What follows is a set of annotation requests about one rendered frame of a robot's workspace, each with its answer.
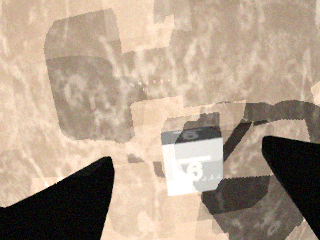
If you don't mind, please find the white block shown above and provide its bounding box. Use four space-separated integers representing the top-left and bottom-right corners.
161 127 224 196

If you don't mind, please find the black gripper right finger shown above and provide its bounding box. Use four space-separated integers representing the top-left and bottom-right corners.
261 136 320 240

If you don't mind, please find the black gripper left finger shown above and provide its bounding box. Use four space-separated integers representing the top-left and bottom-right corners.
0 156 115 240

